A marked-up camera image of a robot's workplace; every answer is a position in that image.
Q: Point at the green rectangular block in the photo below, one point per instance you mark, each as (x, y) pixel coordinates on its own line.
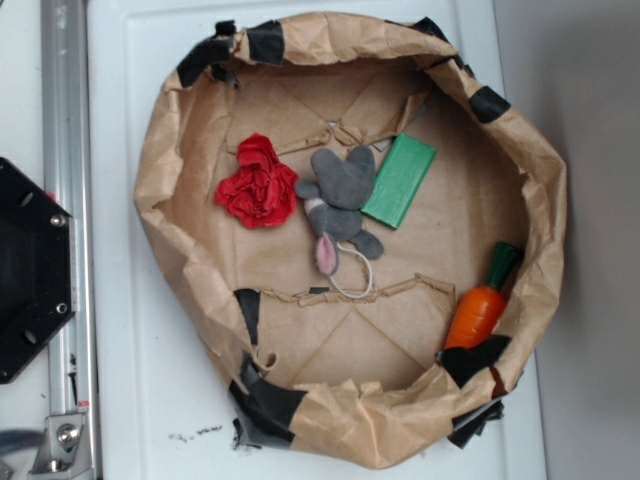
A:
(398, 180)

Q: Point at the orange toy carrot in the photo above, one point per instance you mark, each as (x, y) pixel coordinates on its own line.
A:
(481, 307)

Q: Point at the metal corner bracket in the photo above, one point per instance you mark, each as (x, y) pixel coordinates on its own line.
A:
(65, 452)

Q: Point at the grey plush mouse toy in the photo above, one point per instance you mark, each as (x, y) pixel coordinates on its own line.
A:
(332, 203)

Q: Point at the white plastic tray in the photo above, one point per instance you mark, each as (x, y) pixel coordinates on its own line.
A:
(164, 411)

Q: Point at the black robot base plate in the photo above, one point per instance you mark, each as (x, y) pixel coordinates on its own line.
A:
(36, 274)

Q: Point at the brown paper bag tray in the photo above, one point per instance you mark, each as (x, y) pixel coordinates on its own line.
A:
(358, 373)

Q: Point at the aluminium extrusion rail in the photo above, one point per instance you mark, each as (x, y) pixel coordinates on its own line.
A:
(73, 369)

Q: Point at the red paper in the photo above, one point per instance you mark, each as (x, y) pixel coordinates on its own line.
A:
(261, 192)

